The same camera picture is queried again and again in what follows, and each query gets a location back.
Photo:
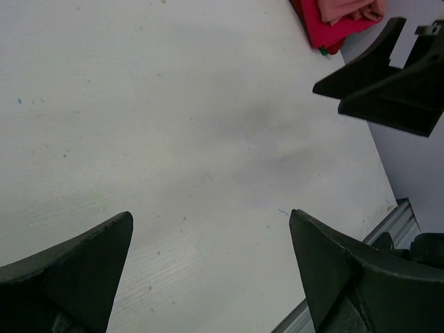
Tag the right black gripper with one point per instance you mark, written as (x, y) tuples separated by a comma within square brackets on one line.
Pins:
[(408, 99)]

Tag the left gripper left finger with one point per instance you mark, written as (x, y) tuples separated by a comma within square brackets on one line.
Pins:
[(69, 287)]

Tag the folded dark red t shirt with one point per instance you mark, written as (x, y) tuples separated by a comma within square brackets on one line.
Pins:
[(334, 48)]

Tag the folded crimson t shirt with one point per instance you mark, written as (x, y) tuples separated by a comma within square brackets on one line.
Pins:
[(347, 26)]

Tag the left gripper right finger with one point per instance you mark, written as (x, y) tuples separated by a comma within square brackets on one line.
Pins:
[(351, 286)]

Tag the salmon pink t shirt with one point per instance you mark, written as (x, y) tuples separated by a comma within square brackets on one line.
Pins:
[(332, 11)]

